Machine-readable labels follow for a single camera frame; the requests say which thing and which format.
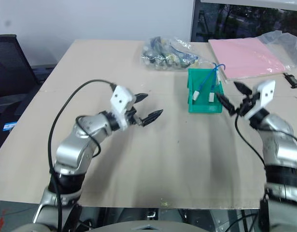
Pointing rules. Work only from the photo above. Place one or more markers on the clear empty plastic bag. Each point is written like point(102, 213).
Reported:
point(288, 46)

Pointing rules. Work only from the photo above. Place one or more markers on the blue label sticker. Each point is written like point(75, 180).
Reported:
point(10, 126)

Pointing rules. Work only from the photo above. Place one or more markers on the pink flat board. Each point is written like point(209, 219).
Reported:
point(242, 58)

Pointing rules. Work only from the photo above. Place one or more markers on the grey robot torso cover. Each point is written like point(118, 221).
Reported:
point(148, 227)

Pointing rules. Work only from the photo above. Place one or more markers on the black office chair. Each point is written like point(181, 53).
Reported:
point(8, 62)

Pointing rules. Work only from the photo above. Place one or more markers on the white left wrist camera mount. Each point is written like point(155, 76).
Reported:
point(120, 96)

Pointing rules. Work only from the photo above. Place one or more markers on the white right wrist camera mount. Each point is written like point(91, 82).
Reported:
point(265, 93)

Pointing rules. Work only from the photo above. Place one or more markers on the white coupler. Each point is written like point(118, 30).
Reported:
point(211, 97)
point(196, 94)

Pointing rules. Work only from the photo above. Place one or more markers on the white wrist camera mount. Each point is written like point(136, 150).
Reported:
point(120, 96)
point(265, 93)

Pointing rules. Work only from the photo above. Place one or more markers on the small black device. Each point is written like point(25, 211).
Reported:
point(294, 81)

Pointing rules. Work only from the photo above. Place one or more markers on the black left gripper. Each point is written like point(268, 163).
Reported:
point(133, 117)

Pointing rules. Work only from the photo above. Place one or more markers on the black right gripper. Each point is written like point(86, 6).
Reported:
point(247, 104)

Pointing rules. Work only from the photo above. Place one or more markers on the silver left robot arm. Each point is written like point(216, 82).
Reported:
point(71, 149)

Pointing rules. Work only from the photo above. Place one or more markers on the dark window pane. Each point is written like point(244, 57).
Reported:
point(247, 19)

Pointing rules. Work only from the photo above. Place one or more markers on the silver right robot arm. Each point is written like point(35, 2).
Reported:
point(278, 140)

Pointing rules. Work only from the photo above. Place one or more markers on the green plastic bin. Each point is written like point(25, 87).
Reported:
point(203, 107)

